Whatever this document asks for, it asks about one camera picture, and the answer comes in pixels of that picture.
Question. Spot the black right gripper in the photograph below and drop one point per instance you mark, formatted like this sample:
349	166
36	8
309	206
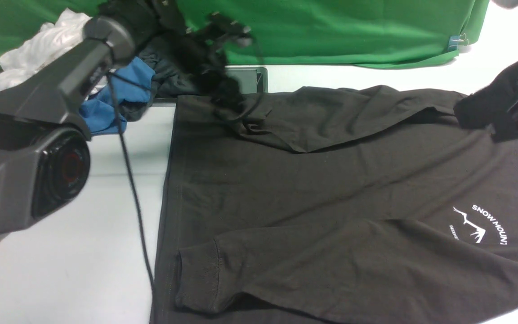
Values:
494	108

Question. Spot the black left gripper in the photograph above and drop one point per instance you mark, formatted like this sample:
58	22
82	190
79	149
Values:
202	64

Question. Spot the gray long sleeve shirt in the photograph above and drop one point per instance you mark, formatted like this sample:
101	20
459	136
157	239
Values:
337	207

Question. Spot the gray left robot arm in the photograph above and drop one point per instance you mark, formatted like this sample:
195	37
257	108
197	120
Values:
44	154

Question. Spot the dark teal crumpled shirt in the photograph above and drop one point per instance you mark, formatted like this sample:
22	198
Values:
155	57

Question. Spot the blue crumpled shirt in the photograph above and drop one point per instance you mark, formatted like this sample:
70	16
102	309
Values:
133	93

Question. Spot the white crumpled shirt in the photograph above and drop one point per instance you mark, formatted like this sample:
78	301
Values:
50	43

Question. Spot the dark gray flat tray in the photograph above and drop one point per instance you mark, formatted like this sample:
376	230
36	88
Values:
245	81

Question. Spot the blue binder clip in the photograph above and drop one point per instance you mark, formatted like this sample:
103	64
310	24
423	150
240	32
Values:
455	42

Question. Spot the green backdrop cloth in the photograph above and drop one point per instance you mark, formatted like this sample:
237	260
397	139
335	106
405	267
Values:
368	33

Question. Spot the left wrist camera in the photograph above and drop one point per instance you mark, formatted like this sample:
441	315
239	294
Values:
221	29

